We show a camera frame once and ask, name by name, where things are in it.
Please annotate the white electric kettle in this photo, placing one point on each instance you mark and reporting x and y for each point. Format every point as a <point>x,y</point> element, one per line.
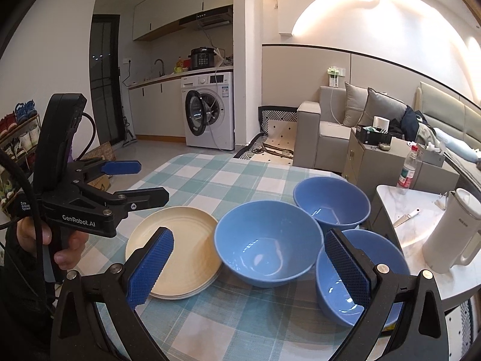
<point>447,233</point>

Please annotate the purple fabric bag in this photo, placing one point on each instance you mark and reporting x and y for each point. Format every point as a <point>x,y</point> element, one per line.
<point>69,154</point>

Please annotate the white washing machine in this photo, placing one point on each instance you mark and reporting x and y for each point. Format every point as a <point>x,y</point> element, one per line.
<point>218,120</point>

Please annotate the grey sofa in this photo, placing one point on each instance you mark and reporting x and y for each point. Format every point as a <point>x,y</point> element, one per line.
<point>315,139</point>

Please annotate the wooden shoe rack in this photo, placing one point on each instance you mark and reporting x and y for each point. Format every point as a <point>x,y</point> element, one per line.
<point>18,127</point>

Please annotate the grey floor mop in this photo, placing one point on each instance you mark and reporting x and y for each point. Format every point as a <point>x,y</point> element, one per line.
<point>127,141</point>

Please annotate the cream ribbed plate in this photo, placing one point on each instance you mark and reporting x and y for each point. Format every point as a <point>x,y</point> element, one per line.
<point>173,244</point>
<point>176,298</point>

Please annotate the white tissue box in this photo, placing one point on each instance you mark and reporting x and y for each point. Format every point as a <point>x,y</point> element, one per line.
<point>432,156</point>

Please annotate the small dark round object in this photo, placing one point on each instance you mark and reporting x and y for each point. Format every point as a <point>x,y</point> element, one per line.
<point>384,146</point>

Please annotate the dark kitchen faucet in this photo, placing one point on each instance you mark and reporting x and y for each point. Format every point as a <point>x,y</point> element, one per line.
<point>162,67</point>

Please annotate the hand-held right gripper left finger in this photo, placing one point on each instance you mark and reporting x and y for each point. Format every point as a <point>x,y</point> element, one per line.
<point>150,267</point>

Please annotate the teal white checked tablecloth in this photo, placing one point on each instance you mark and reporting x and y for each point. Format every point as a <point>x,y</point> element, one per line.
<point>195,180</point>

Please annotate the shoe rack with shoes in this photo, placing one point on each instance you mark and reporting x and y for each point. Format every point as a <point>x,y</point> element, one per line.
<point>24,111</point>

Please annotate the small green pot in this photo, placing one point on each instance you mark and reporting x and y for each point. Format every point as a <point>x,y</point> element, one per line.
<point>178,70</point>

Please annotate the black pressure cooker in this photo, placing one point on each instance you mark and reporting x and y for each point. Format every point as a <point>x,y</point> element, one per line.
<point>203,58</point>

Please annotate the dark glass door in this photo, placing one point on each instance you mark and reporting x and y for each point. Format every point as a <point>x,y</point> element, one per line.
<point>105,82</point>

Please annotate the beige padded headboard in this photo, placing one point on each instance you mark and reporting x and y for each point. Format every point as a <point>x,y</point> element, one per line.
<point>451,109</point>

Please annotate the light blue pillow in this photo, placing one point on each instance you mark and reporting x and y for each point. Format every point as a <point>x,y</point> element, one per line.
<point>458,146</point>

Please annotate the dark navy garment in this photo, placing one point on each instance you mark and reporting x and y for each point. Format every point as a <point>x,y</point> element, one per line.
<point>409,120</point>

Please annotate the clear plastic water bottle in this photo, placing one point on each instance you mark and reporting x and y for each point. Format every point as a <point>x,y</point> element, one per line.
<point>407,175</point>

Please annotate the white kitchen base cabinet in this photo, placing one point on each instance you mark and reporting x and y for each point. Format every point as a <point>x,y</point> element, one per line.
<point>158,109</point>

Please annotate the silver range hood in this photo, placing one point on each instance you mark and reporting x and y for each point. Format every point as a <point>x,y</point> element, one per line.
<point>206,18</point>

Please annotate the small kitchen knife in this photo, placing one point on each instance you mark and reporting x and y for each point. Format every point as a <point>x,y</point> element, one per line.
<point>404,219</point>

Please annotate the white marble side table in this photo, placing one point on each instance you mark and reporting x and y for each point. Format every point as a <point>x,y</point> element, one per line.
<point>409,248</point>

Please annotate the yellow bottle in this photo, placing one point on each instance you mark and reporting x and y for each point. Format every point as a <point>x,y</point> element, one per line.
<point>181,62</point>

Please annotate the grey sofa cushion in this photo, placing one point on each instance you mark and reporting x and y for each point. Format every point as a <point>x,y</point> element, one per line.
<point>355,105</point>
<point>383,107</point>

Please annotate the small white box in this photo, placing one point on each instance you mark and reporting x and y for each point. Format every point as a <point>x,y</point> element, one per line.
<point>381,124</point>

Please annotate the white kitchen wall cabinet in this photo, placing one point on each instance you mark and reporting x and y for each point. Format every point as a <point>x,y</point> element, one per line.
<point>169,3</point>

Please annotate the blue ceramic bowl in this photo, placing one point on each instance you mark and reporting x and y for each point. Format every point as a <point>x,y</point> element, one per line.
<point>330,199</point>
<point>263,240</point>
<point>390,252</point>

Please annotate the person's left forearm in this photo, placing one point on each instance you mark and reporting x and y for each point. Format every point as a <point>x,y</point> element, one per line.
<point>18,289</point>

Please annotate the person's left hand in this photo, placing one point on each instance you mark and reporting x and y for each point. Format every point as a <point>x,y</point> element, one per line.
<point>69,255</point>

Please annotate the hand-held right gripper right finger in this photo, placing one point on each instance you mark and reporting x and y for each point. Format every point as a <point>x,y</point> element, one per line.
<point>345,267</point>

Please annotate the grey bedside cabinet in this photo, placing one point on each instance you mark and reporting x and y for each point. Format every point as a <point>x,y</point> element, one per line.
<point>372,169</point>

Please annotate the black white patterned floor mat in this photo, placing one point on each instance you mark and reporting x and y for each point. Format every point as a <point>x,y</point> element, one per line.
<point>278,128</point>

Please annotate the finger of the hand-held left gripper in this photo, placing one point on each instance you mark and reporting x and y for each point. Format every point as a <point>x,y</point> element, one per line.
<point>150,197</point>
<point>122,167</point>

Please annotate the black storage box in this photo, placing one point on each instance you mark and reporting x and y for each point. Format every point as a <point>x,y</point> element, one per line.
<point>366,136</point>

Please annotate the black white striped rug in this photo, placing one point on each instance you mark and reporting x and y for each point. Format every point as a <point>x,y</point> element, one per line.
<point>466,319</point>

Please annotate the white wall outlet holder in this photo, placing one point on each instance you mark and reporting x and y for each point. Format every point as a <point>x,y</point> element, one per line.
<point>335,77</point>

